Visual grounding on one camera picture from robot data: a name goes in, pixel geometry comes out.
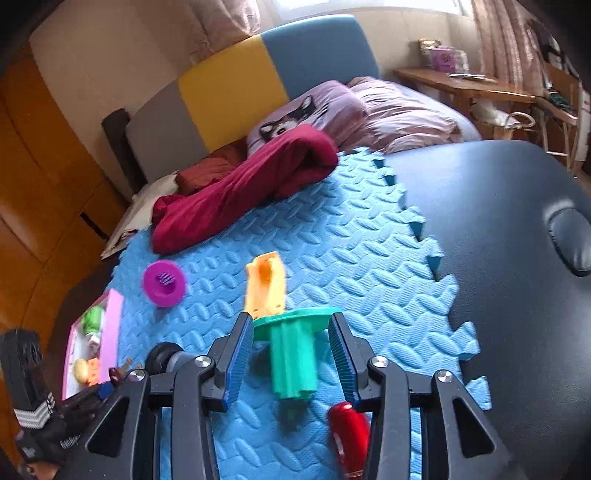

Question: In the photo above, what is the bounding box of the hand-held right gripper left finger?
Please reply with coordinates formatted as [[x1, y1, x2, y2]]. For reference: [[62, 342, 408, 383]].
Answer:
[[71, 313, 256, 480]]

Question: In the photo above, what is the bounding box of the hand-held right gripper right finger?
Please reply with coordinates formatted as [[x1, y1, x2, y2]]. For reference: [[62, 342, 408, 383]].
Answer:
[[329, 311, 527, 480]]

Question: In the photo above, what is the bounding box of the orange toy with yellow handle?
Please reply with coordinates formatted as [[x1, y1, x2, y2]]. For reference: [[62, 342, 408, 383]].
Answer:
[[73, 357, 102, 386]]

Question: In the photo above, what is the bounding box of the green plastic spool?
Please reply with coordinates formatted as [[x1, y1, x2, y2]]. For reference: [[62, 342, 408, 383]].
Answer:
[[253, 307, 345, 402]]

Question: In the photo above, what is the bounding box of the red plastic bottle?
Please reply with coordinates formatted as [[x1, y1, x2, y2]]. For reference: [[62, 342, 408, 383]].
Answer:
[[327, 401, 372, 480]]

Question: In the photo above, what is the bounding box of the pink cardboard box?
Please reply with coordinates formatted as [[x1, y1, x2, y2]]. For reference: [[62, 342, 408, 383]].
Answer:
[[61, 290, 126, 401]]

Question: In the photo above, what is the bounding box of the green and white toy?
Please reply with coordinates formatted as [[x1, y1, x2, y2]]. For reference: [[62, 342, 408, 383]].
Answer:
[[81, 305, 106, 352]]

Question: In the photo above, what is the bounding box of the orange yellow toy scoop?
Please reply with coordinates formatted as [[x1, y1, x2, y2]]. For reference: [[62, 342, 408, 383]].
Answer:
[[245, 251, 288, 319]]

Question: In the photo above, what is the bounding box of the magenta plastic ring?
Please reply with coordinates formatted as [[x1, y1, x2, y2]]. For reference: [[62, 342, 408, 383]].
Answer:
[[142, 260, 188, 308]]

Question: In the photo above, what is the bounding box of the blue foam puzzle mat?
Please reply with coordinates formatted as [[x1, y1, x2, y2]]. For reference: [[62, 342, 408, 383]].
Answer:
[[108, 147, 492, 480]]

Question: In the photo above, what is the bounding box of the dark red blanket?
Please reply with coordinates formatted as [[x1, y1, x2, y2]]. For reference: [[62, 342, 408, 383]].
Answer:
[[151, 124, 340, 254]]

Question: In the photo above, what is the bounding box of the white pillow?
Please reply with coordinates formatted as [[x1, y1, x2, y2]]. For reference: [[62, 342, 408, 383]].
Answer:
[[131, 171, 181, 217]]

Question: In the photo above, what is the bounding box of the dark red cushion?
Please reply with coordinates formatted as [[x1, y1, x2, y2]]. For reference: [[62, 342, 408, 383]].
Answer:
[[178, 143, 247, 195]]

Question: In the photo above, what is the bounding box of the wooden wardrobe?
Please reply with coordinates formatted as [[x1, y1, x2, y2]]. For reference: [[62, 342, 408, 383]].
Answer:
[[0, 41, 134, 333]]

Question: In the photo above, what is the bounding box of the pink quilt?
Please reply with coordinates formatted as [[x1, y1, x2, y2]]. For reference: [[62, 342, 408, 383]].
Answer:
[[348, 76, 483, 155]]

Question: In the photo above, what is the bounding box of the husky print pillow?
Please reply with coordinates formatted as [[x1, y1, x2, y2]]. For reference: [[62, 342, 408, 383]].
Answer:
[[246, 80, 370, 155]]

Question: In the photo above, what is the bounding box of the grey yellow blue headboard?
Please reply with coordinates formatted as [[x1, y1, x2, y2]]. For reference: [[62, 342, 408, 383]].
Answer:
[[126, 14, 382, 185]]

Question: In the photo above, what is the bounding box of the wooden side table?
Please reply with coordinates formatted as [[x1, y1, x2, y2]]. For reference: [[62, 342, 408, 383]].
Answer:
[[392, 67, 536, 139]]

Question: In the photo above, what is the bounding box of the purple gift box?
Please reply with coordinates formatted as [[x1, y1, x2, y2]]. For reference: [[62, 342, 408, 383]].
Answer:
[[418, 39, 469, 75]]

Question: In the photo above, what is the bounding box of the pink patterned curtain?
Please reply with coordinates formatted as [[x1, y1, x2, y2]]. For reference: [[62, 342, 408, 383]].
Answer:
[[198, 0, 262, 51], [471, 0, 555, 93]]

